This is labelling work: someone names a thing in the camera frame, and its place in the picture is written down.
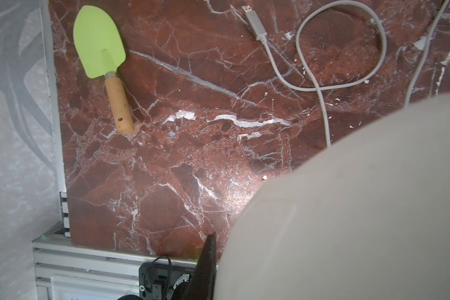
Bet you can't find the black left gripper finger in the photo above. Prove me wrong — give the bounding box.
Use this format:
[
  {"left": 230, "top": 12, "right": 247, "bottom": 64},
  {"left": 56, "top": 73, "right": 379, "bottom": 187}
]
[{"left": 183, "top": 233, "right": 217, "bottom": 300}]

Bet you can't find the white headphones pair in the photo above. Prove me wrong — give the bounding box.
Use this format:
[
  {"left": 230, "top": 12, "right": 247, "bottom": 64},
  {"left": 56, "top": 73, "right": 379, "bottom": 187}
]
[{"left": 214, "top": 93, "right": 450, "bottom": 300}]

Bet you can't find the white cable of headphones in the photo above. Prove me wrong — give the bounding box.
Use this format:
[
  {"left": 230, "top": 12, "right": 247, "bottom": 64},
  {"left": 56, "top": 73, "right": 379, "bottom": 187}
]
[{"left": 241, "top": 0, "right": 450, "bottom": 148}]

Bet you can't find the green trowel wooden handle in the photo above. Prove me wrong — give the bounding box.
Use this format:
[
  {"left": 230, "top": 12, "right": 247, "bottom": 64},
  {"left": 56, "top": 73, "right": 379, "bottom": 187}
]
[{"left": 73, "top": 5, "right": 135, "bottom": 135}]

